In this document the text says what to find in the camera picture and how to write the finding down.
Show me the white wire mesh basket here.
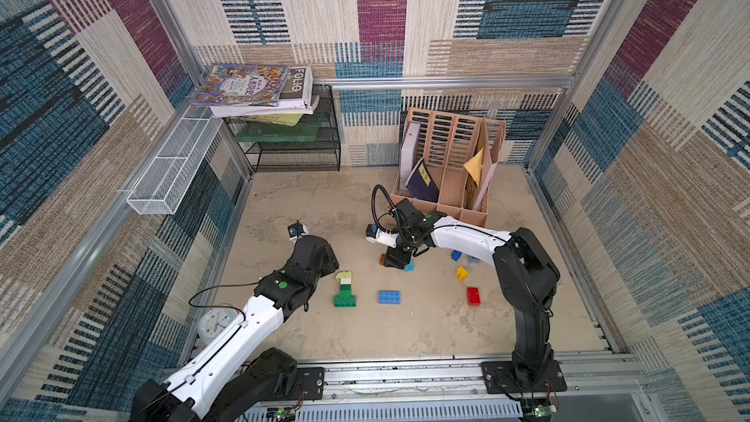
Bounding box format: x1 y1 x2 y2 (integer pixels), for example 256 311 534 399
127 107 221 215

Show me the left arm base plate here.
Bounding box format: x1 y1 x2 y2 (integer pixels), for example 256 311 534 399
289 367 325 402

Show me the pale pink folder in organizer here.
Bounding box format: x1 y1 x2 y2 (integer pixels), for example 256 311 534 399
471 122 500 212

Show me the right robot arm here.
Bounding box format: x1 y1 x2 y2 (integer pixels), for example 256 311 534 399
366 199 561 391

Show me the black and white Folio book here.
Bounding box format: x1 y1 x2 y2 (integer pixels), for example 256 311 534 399
205 66 318 117

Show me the long green lego brick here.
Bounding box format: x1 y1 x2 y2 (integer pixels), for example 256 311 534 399
333 295 357 308

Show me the red lego brick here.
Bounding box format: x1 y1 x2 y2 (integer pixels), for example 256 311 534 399
466 287 482 307

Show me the colourful illustrated book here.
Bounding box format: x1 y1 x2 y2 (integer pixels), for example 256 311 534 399
191 64 290 107

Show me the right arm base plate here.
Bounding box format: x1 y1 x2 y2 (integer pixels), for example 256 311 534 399
480 359 568 396

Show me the yellow lego brick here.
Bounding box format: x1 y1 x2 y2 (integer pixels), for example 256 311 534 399
455 267 469 281

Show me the white book in organizer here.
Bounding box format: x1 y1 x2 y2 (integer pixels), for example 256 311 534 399
398 121 421 191

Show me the pale blue round clock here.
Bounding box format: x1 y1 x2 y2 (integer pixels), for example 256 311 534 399
197 307 238 346

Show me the black wire shelf rack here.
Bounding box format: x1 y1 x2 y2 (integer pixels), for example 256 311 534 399
225 85 342 173

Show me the dark purple book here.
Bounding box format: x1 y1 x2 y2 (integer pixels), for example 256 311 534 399
405 158 439 203

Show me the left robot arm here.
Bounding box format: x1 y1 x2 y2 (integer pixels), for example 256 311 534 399
130 234 339 421

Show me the lime green lego brick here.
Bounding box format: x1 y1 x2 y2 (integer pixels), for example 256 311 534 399
335 271 353 285

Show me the long blue lego brick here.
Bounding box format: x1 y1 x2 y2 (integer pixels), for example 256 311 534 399
378 290 402 305

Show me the pink desk file organizer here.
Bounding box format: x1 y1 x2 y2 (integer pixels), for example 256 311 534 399
391 109 489 227

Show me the yellow envelope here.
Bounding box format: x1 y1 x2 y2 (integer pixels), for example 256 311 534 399
463 148 484 187

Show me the green folder on shelf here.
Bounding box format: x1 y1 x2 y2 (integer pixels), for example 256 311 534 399
234 122 320 144

